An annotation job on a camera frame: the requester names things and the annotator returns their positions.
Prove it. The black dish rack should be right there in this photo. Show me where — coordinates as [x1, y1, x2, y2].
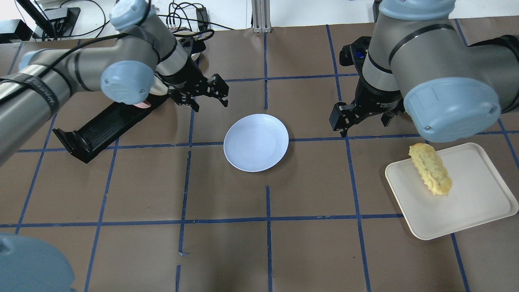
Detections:
[52, 94, 172, 164]

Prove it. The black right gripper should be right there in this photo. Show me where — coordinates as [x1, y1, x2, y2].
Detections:
[329, 36, 406, 138]

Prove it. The aluminium frame post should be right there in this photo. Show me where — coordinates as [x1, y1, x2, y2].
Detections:
[251, 0, 272, 33]

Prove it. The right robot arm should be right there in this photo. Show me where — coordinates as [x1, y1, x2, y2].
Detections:
[329, 0, 519, 143]

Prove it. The yellow bread roll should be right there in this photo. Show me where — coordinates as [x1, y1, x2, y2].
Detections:
[408, 143, 453, 196]

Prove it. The pink round plate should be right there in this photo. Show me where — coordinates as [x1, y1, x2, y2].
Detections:
[134, 100, 151, 109]

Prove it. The cream round plate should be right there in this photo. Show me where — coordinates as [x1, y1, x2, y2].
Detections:
[149, 76, 169, 96]

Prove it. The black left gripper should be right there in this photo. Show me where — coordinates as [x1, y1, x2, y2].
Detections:
[161, 61, 229, 113]

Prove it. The white rectangular tray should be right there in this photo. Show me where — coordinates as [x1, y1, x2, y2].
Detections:
[384, 142, 518, 240]

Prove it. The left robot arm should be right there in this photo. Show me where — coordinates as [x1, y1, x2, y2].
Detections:
[1, 0, 229, 227]

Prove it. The blue round plate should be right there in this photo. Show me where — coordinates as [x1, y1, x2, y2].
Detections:
[223, 114, 289, 172]

